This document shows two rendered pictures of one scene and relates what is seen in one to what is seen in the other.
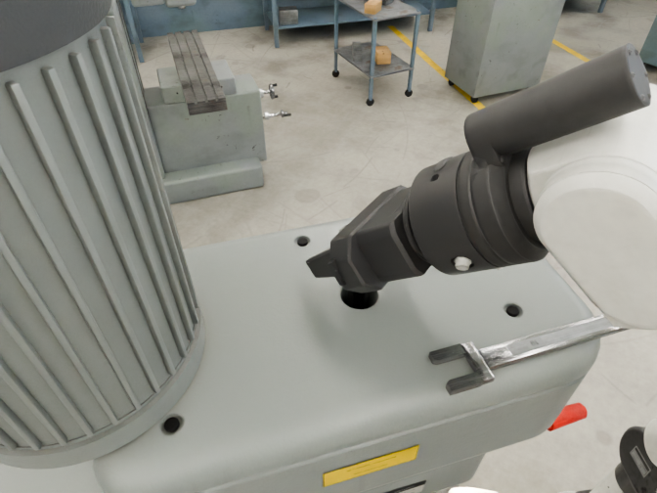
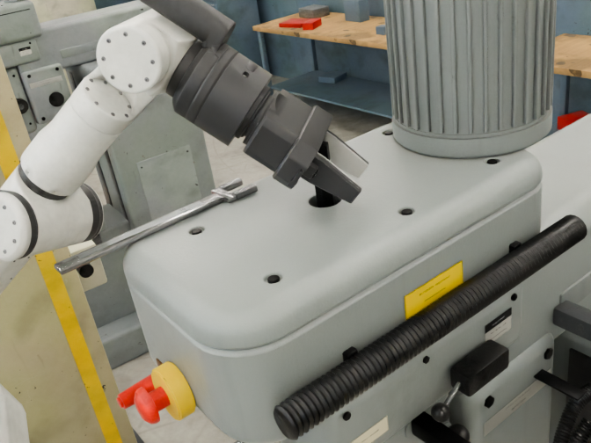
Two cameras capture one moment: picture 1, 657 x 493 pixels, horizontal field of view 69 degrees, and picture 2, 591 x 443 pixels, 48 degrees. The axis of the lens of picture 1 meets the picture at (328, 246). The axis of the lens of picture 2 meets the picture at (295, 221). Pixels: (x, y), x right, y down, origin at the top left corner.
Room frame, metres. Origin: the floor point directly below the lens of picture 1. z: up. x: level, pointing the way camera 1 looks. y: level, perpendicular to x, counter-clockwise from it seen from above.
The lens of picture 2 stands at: (0.93, -0.26, 2.22)
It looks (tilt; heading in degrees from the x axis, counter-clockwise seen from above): 28 degrees down; 163
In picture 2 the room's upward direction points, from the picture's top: 9 degrees counter-clockwise
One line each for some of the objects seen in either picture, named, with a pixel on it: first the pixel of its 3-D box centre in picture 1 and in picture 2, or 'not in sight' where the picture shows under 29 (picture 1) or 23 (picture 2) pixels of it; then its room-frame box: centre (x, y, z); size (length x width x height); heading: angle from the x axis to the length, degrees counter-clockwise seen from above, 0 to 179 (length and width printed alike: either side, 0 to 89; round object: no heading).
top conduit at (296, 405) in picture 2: not in sight; (449, 308); (0.44, 0.04, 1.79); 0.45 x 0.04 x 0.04; 106
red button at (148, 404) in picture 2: not in sight; (153, 402); (0.38, -0.27, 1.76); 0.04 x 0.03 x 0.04; 16
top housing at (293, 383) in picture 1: (343, 345); (342, 254); (0.31, -0.02, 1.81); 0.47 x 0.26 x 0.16; 106
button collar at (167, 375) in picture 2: not in sight; (172, 390); (0.37, -0.25, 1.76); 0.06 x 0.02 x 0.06; 16
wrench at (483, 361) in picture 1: (561, 336); (160, 222); (0.26, -0.21, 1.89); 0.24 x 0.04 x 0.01; 107
